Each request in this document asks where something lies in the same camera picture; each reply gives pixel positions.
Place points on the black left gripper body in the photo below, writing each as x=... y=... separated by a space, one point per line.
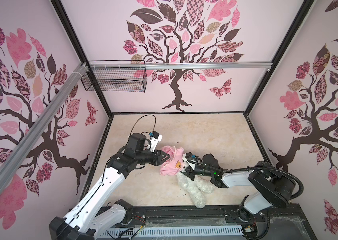
x=147 y=157

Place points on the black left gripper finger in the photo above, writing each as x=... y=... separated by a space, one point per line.
x=164 y=155
x=166 y=162

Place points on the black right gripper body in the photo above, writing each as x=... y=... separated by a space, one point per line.
x=200 y=170

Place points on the pink teddy hoodie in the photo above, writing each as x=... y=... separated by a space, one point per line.
x=176 y=164

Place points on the white teddy bear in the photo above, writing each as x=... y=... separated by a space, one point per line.
x=196 y=189

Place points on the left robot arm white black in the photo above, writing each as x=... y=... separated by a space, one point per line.
x=84 y=221

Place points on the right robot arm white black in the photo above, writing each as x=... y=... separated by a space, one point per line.
x=274 y=187

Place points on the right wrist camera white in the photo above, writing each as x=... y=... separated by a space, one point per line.
x=191 y=158

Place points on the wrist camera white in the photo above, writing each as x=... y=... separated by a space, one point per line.
x=191 y=158
x=155 y=138

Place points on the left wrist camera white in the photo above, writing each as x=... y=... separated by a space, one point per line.
x=155 y=138

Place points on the white slotted cable duct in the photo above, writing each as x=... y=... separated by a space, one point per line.
x=170 y=232

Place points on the black wire basket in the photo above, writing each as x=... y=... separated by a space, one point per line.
x=116 y=76

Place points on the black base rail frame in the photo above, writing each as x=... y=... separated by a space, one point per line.
x=270 y=224

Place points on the back aluminium rail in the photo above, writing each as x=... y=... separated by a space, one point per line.
x=180 y=66

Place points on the aluminium rail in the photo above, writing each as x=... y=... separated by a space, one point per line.
x=19 y=154
x=180 y=66

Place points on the left aluminium rail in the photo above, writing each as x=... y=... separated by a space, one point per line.
x=19 y=154

